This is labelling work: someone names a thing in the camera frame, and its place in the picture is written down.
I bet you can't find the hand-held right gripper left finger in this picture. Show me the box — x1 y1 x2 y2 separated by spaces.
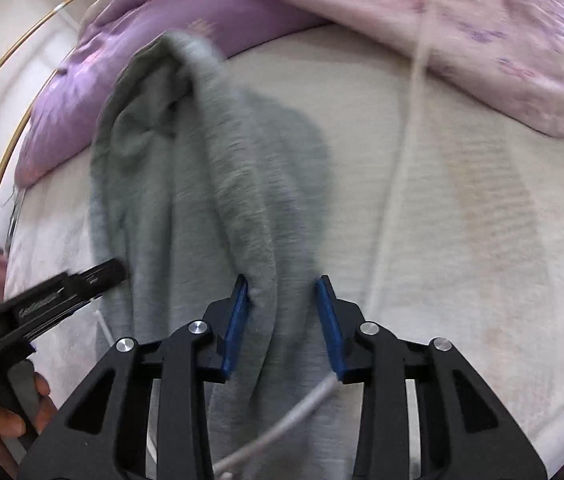
18 274 250 480

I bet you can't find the pink floral quilt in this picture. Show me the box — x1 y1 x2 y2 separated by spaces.
147 0 564 138

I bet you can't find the white cable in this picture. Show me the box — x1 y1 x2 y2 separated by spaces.
364 0 438 321

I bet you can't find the grey hooded sweatshirt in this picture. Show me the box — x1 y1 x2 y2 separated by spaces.
89 30 347 480

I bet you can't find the bamboo hoop frame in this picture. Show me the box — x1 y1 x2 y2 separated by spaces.
0 0 78 241

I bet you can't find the cream bed sheet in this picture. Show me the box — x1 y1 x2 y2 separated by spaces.
4 25 564 480

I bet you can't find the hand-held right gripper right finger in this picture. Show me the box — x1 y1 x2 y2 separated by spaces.
314 275 548 480

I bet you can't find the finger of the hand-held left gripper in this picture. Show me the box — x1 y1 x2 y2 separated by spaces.
59 258 128 306

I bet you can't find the purple pillow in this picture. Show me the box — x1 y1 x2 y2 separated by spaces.
14 0 327 188

